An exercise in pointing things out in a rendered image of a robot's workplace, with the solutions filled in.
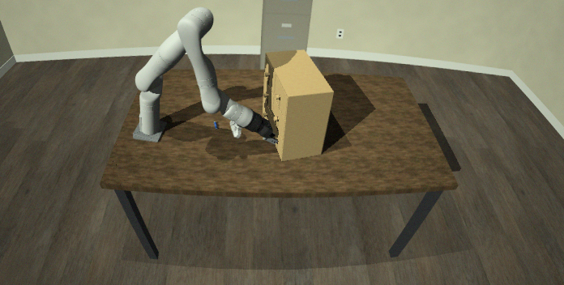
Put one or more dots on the tan wooden chest of drawers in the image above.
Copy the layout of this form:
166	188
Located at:
308	105

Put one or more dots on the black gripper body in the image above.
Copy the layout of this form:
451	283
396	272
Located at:
251	121

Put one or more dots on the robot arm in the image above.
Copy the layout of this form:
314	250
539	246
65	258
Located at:
187	39

